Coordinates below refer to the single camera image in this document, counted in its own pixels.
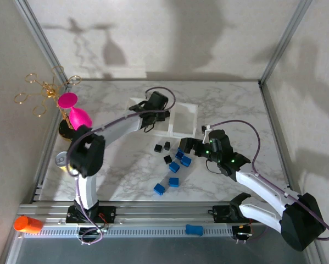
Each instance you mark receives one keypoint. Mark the blue lego brick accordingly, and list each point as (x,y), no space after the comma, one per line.
(179,155)
(186,161)
(174,167)
(159,189)
(173,182)

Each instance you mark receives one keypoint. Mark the black lego brick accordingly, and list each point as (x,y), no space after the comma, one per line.
(158,148)
(167,145)
(167,159)

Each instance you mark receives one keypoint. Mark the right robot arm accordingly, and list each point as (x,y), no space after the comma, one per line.
(263,187)

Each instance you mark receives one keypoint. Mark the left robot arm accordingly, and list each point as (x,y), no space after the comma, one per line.
(120,127)

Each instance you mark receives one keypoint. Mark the white three-compartment container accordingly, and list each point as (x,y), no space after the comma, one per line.
(172,129)

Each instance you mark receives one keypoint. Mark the pink plastic wine glass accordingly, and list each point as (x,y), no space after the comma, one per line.
(80,118)

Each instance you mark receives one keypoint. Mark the aluminum front beam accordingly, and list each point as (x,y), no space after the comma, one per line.
(158,213)

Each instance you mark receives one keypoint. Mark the blue bone-shaped object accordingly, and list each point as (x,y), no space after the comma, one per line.
(194,230)

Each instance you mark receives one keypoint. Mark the silver drink can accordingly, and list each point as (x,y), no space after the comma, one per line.
(61,160)

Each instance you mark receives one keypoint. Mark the orange plastic cylinder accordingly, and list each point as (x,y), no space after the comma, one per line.
(27,224)

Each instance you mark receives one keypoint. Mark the aluminum side rail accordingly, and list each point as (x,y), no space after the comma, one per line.
(41,178)
(277,137)

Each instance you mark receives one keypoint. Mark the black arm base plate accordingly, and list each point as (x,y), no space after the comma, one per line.
(219,214)
(106,214)

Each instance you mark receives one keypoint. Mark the aluminum frame post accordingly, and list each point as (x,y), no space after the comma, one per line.
(43,41)
(283,41)

